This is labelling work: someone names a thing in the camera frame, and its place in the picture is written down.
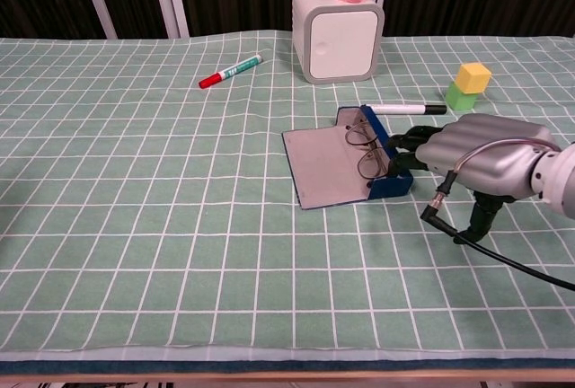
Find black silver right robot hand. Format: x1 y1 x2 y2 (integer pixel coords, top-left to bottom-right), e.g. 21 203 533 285
386 113 563 244

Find thin-framed eyeglasses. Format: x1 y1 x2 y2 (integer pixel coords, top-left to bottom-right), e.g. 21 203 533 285
344 121 396 181

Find blue glasses case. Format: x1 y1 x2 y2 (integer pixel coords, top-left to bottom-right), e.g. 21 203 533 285
281 104 414 211

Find yellow cube block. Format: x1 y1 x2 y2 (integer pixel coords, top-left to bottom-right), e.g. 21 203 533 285
455 62 493 95

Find black capped white marker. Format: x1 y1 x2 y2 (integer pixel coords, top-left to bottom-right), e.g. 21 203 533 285
366 102 448 116

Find white cube box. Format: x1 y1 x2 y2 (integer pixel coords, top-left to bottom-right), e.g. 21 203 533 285
291 0 386 86

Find red capped green marker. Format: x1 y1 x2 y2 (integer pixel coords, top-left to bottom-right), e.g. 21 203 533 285
198 54 263 90

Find green checked tablecloth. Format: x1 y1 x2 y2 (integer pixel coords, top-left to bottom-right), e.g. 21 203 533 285
0 31 575 362

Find dark blue felt underlay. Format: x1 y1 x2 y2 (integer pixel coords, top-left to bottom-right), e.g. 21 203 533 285
0 358 575 375

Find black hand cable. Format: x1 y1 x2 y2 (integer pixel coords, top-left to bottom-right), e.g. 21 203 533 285
420 137 575 293

